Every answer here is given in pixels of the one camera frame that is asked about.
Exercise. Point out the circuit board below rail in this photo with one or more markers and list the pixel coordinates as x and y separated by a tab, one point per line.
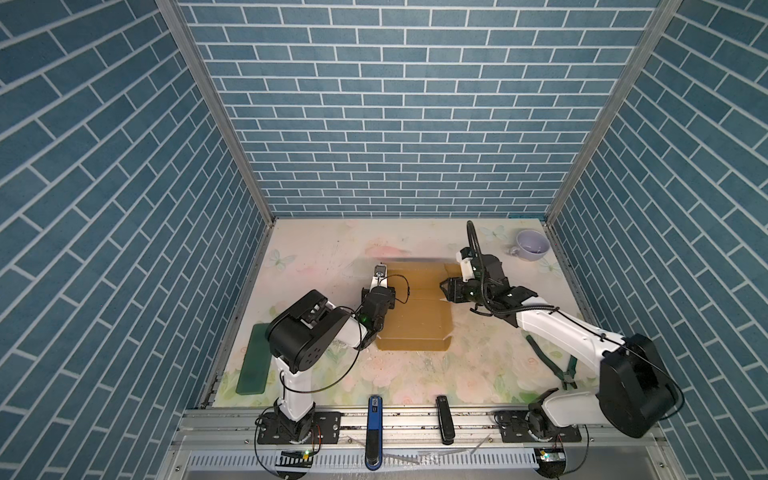
293	464
551	462

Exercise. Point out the green rectangular board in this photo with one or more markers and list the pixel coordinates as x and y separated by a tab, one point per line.
256	364

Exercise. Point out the right circuit board below rail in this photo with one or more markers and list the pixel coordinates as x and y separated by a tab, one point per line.
551	462

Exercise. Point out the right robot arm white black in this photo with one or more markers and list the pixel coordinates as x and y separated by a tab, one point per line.
634	389

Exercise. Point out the blue black handheld tool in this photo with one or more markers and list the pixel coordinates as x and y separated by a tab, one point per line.
374	434

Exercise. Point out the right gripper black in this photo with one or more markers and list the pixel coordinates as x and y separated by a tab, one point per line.
453	291

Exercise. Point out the lavender ceramic cup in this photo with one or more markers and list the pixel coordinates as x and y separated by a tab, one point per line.
530	245

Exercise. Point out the aluminium front rail frame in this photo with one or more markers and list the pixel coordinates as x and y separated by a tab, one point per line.
222	444

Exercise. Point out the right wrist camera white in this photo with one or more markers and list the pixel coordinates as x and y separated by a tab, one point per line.
464	259

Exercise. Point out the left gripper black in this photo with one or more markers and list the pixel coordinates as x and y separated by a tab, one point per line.
390	298

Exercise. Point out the black handheld stick device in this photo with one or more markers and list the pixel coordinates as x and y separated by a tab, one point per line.
445	420

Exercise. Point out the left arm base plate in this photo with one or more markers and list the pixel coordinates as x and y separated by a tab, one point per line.
275	428

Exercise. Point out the left circuit board below rail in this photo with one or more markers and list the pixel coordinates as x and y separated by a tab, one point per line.
293	464

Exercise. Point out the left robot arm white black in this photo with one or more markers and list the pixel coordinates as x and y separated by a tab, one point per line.
300	335

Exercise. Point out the brown cardboard paper box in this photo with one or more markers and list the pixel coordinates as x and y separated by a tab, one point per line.
422	319

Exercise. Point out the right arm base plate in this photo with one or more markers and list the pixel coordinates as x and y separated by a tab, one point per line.
517	426

